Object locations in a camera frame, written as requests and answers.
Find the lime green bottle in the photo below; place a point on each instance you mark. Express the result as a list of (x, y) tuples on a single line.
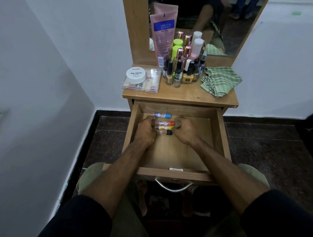
[(175, 52)]

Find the yellow square polish bottle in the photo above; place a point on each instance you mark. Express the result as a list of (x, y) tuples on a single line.
[(187, 79)]

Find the person's right forearm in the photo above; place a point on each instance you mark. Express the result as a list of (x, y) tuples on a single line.
[(229, 173)]

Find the clear plastic compartment box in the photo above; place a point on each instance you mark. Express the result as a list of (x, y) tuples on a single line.
[(154, 85)]

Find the person's left foot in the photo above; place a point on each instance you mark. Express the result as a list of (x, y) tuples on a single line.
[(143, 200)]

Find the blue polish bottle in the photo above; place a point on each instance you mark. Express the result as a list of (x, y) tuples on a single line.
[(203, 57)]

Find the person's left hand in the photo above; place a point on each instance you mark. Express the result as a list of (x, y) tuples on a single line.
[(145, 133)]

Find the gold polish bottle patterned cap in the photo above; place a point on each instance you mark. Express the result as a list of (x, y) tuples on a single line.
[(195, 73)]

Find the blue-white bottle black cap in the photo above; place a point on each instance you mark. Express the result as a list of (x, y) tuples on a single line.
[(164, 73)]

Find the wooden dressing table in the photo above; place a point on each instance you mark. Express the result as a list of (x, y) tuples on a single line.
[(195, 95)]

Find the wooden drawer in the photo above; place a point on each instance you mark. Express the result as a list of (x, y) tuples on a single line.
[(171, 153)]

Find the slim clear perfume bottle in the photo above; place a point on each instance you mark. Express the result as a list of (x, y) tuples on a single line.
[(187, 51)]

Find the person's black right sleeve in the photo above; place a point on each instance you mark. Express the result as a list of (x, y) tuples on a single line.
[(278, 214)]

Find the person's black sleeve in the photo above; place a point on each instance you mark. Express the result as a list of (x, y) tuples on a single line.
[(75, 217), (278, 214)]

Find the dark red stool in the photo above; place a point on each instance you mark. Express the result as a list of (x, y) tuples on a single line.
[(171, 229)]

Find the black-capped clear tube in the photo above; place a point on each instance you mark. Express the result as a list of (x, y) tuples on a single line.
[(166, 132)]

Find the green striped cloth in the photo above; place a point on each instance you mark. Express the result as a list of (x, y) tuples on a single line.
[(220, 81)]

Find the person's left forearm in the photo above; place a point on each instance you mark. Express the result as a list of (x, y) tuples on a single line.
[(119, 175)]

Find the pink perfume bottle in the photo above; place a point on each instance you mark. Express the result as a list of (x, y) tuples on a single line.
[(180, 53)]

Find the beige polish bottle black cap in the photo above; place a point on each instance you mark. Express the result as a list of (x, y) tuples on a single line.
[(168, 79)]

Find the white nail polish remover jar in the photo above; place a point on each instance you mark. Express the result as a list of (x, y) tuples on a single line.
[(136, 75)]

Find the pink cosmetic lotion tube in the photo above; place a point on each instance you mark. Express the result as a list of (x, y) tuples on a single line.
[(162, 41)]

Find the red-capped lip balm tube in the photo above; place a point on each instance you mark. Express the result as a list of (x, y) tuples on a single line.
[(166, 123)]

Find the silver polish bottle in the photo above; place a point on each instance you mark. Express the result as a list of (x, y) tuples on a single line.
[(177, 81)]

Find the white-capped dark polish bottle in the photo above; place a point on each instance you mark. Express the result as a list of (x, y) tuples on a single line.
[(187, 64)]

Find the person's right hand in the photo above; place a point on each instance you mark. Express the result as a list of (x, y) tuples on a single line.
[(185, 130)]

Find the pink spray bottle white cap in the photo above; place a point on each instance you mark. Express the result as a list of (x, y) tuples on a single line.
[(196, 47)]

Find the yellow-capped lip balm tube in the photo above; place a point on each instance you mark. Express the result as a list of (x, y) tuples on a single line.
[(166, 127)]

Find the person's olive green trousers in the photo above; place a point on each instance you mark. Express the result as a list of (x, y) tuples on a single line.
[(127, 219)]

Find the person's black left sleeve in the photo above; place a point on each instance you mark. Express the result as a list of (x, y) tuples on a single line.
[(75, 217)]

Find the blue-capped lip balm tube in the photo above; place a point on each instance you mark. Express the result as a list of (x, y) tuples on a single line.
[(162, 115)]

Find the dressing table mirror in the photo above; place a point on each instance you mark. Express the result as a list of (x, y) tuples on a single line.
[(239, 31)]

